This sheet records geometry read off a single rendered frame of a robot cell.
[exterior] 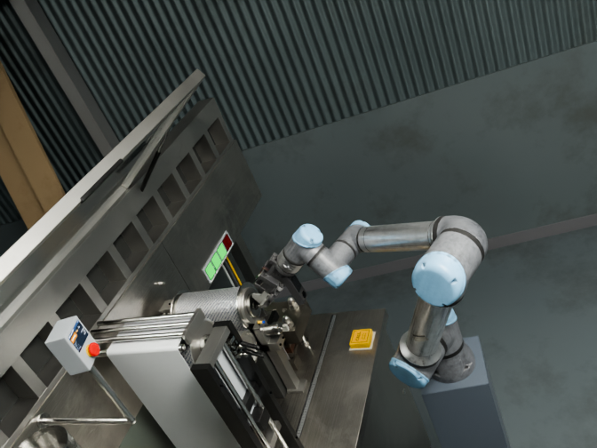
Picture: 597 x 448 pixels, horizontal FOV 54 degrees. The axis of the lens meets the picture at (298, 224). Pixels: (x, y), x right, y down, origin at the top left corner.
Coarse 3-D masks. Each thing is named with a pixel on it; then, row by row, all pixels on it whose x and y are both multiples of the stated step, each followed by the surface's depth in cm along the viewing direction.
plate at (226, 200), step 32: (224, 160) 245; (224, 192) 241; (256, 192) 266; (192, 224) 217; (224, 224) 238; (160, 256) 198; (192, 256) 215; (128, 288) 182; (160, 288) 196; (192, 288) 212; (64, 384) 154; (96, 384) 164; (128, 384) 176; (32, 416) 145; (64, 416) 153; (96, 416) 163
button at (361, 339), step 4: (356, 332) 204; (360, 332) 203; (364, 332) 202; (368, 332) 202; (372, 332) 203; (352, 336) 203; (356, 336) 202; (360, 336) 202; (364, 336) 201; (368, 336) 200; (352, 340) 201; (356, 340) 200; (360, 340) 200; (364, 340) 199; (368, 340) 198; (352, 344) 200; (356, 344) 199; (360, 344) 199; (364, 344) 198; (368, 344) 198
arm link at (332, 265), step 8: (336, 248) 163; (344, 248) 163; (320, 256) 160; (328, 256) 161; (336, 256) 161; (344, 256) 162; (352, 256) 164; (312, 264) 161; (320, 264) 160; (328, 264) 160; (336, 264) 160; (344, 264) 162; (320, 272) 161; (328, 272) 160; (336, 272) 160; (344, 272) 160; (328, 280) 161; (336, 280) 160; (344, 280) 160
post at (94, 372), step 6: (90, 372) 126; (96, 372) 126; (96, 378) 127; (102, 378) 128; (102, 384) 128; (108, 390) 129; (108, 396) 130; (114, 396) 130; (114, 402) 130; (120, 402) 131; (120, 408) 131; (126, 408) 133; (126, 414) 133
